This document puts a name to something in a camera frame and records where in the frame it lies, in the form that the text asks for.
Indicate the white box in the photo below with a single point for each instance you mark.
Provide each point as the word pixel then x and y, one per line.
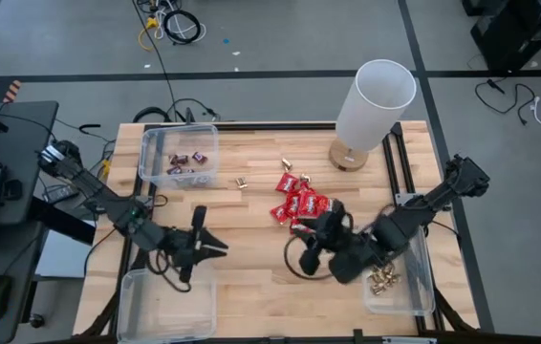
pixel 62 258

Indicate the black cabinet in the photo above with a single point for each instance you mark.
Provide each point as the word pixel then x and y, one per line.
pixel 514 38

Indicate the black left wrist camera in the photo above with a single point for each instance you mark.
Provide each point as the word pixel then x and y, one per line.
pixel 179 246

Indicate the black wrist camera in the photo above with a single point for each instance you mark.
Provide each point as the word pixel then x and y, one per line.
pixel 347 270
pixel 179 246

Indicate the clear plastic bin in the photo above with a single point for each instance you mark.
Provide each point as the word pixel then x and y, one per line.
pixel 165 310
pixel 189 138
pixel 414 296

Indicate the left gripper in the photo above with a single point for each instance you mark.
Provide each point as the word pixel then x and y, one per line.
pixel 199 215

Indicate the red candy bar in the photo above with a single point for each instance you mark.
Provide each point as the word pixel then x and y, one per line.
pixel 324 204
pixel 280 213
pixel 303 187
pixel 293 204
pixel 287 182
pixel 308 203
pixel 299 225

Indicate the dark flat rectangular device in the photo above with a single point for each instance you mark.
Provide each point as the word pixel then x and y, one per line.
pixel 60 193

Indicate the grey desk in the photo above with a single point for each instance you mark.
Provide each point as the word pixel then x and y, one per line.
pixel 27 134

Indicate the black aluminium frame rail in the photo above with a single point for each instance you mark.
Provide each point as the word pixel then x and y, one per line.
pixel 103 313
pixel 275 126
pixel 400 143

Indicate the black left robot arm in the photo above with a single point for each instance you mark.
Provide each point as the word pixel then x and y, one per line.
pixel 89 184

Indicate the black box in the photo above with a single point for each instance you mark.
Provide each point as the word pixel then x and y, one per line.
pixel 60 222

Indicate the small black desk device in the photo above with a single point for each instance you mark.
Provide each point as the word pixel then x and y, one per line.
pixel 12 190

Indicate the yellow plug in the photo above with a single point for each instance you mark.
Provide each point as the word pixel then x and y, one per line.
pixel 105 167

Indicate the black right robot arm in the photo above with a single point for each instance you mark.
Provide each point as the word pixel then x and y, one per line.
pixel 423 205

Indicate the white shade table lamp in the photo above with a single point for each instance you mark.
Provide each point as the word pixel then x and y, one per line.
pixel 375 105

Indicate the orange black striped marker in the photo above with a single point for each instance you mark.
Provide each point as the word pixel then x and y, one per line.
pixel 12 91

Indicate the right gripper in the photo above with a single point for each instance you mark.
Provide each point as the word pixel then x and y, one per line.
pixel 330 224

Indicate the white label strip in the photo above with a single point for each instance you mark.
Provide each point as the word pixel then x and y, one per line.
pixel 409 340

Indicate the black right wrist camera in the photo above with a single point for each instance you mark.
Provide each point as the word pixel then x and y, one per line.
pixel 347 270

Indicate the black caster wheel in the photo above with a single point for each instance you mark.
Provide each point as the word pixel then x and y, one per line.
pixel 36 320

